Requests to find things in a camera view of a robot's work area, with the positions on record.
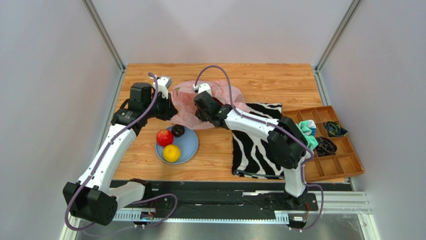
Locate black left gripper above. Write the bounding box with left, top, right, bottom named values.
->
left=143, top=91, right=178, bottom=121

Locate pink peach-print plastic bag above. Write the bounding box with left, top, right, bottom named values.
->
left=169, top=80, right=250, bottom=130

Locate yellow lemon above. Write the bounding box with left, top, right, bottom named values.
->
left=162, top=144, right=181, bottom=163

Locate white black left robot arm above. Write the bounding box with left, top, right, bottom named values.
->
left=62, top=77, right=178, bottom=231

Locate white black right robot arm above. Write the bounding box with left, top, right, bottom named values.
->
left=194, top=91, right=314, bottom=198

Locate dark purple mangosteen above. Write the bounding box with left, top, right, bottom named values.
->
left=170, top=124, right=186, bottom=138

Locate red apple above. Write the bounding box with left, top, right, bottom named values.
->
left=156, top=129, right=174, bottom=147

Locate blue plate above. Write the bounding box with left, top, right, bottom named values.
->
left=154, top=127, right=199, bottom=165

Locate black white zebra towel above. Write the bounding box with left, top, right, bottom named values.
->
left=231, top=102, right=285, bottom=180

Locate teal white blue sock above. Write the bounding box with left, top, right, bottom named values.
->
left=296, top=119, right=319, bottom=151

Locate dark brown patterned cloth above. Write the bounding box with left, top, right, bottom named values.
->
left=315, top=136, right=338, bottom=157

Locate dark blue yellow patterned cloth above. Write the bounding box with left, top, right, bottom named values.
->
left=323, top=121, right=349, bottom=137

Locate wooden compartment tray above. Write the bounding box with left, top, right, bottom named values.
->
left=283, top=105, right=365, bottom=182

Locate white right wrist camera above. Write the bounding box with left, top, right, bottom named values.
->
left=193, top=83, right=212, bottom=96

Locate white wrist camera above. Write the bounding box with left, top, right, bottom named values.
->
left=151, top=75, right=173, bottom=99
left=193, top=83, right=212, bottom=96

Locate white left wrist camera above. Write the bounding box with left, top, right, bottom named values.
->
left=151, top=75, right=173, bottom=99

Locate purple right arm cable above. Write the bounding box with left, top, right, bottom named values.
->
left=194, top=65, right=324, bottom=233

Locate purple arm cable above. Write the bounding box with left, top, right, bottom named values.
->
left=194, top=65, right=324, bottom=233
left=64, top=71, right=178, bottom=232

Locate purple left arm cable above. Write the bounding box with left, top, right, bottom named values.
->
left=64, top=71, right=178, bottom=232

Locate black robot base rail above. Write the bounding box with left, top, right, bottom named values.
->
left=133, top=181, right=320, bottom=221

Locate left aluminium frame post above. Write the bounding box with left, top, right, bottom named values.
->
left=81, top=0, right=127, bottom=72

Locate aluminium frame rail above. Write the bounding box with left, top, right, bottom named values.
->
left=314, top=0, right=363, bottom=73

